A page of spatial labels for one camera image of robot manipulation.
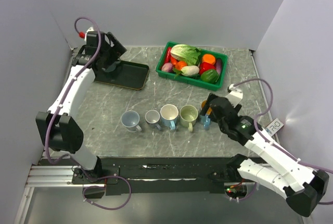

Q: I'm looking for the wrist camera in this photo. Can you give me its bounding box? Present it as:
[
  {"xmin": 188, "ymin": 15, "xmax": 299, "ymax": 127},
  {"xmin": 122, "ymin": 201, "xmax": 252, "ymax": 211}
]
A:
[
  {"xmin": 78, "ymin": 27, "xmax": 94, "ymax": 40},
  {"xmin": 225, "ymin": 84, "xmax": 243, "ymax": 108}
]

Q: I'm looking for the paper label card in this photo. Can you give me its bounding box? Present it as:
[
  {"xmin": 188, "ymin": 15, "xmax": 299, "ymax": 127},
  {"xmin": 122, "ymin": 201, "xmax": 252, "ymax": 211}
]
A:
[{"xmin": 266, "ymin": 118, "xmax": 284, "ymax": 136}]

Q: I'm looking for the white radish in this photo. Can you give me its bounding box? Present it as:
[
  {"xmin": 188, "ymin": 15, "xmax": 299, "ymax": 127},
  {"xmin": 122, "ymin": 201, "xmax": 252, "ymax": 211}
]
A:
[{"xmin": 173, "ymin": 65, "xmax": 199, "ymax": 77}]

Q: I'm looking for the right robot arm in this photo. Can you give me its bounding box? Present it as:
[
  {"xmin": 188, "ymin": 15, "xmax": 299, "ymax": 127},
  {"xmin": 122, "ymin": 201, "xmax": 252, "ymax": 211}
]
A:
[{"xmin": 202, "ymin": 93, "xmax": 329, "ymax": 217}]

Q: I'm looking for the orange pumpkin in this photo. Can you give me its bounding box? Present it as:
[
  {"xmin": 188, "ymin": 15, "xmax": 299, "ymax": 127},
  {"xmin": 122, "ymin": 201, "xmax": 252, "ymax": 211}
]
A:
[{"xmin": 174, "ymin": 61, "xmax": 187, "ymax": 71}]

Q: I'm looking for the napa cabbage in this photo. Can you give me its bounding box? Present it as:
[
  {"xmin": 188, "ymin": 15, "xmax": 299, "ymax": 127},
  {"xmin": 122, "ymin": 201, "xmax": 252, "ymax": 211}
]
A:
[{"xmin": 170, "ymin": 44, "xmax": 201, "ymax": 66}]

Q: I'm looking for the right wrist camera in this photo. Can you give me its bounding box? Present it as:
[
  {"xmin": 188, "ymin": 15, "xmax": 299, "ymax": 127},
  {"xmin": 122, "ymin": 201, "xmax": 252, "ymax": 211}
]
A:
[{"xmin": 225, "ymin": 84, "xmax": 243, "ymax": 108}]

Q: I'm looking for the purple eggplant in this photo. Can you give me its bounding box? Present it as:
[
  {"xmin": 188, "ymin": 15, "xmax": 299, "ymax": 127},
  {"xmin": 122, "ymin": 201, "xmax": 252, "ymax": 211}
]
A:
[{"xmin": 215, "ymin": 58, "xmax": 223, "ymax": 75}]

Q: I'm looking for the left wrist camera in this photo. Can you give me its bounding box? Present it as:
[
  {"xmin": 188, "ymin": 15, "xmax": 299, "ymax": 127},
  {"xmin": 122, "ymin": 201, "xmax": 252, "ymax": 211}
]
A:
[{"xmin": 78, "ymin": 27, "xmax": 94, "ymax": 40}]

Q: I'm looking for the black serving tray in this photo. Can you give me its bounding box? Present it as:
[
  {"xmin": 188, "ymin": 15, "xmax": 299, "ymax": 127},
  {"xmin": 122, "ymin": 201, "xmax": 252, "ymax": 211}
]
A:
[{"xmin": 95, "ymin": 60, "xmax": 149, "ymax": 90}]

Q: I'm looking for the orange fruit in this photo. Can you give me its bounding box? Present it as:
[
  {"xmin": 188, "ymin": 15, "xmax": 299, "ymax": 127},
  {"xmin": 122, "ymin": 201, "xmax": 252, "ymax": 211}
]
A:
[{"xmin": 201, "ymin": 54, "xmax": 216, "ymax": 65}]

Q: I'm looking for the grey-blue round mug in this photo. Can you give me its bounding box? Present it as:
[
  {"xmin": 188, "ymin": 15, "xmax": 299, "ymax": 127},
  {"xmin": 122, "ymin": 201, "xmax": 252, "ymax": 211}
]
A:
[{"xmin": 121, "ymin": 110, "xmax": 142, "ymax": 133}]

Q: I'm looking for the green bell pepper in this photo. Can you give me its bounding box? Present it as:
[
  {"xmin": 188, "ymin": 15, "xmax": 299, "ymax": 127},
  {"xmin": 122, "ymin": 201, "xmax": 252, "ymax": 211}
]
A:
[{"xmin": 200, "ymin": 69, "xmax": 219, "ymax": 84}]

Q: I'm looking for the blue butterfly mug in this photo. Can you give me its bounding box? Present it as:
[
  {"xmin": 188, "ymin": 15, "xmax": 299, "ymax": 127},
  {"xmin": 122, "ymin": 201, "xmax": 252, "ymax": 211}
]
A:
[{"xmin": 200, "ymin": 100, "xmax": 212, "ymax": 130}]

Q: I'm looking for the small blue-grey mug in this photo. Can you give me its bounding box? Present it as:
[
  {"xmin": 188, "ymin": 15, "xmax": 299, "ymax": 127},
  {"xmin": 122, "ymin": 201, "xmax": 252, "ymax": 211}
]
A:
[{"xmin": 145, "ymin": 109, "xmax": 162, "ymax": 131}]

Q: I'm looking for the orange carrot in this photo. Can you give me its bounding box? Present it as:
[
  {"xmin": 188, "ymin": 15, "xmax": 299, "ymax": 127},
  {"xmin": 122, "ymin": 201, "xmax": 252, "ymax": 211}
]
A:
[{"xmin": 171, "ymin": 57, "xmax": 178, "ymax": 66}]

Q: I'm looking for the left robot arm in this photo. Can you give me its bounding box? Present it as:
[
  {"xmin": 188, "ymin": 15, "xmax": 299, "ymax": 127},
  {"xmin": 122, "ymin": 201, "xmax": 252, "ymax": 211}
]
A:
[{"xmin": 35, "ymin": 28, "xmax": 126, "ymax": 183}]

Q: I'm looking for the light blue faceted mug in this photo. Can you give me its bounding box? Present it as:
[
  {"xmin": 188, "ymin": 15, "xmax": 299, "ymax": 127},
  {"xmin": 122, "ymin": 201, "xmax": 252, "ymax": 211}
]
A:
[{"xmin": 160, "ymin": 104, "xmax": 179, "ymax": 131}]

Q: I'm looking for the purple onion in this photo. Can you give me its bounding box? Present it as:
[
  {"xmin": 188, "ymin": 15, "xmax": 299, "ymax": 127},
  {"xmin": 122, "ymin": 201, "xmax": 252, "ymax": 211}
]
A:
[{"xmin": 161, "ymin": 63, "xmax": 174, "ymax": 72}]

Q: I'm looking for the red chili pepper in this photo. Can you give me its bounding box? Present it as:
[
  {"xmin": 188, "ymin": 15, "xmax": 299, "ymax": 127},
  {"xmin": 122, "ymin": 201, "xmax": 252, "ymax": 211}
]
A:
[{"xmin": 164, "ymin": 47, "xmax": 171, "ymax": 63}]

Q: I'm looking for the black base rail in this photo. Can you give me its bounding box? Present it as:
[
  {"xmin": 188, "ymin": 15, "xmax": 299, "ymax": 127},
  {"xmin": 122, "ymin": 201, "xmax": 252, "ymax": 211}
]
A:
[{"xmin": 72, "ymin": 157, "xmax": 252, "ymax": 196}]

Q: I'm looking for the pale green mug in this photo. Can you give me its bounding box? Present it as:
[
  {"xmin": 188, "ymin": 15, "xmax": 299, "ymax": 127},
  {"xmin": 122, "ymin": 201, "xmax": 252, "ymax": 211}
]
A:
[{"xmin": 180, "ymin": 105, "xmax": 199, "ymax": 133}]

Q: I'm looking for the red bell pepper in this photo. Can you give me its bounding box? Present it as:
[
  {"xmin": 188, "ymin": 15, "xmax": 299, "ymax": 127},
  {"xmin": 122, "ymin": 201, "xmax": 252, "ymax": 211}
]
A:
[{"xmin": 199, "ymin": 62, "xmax": 216, "ymax": 75}]

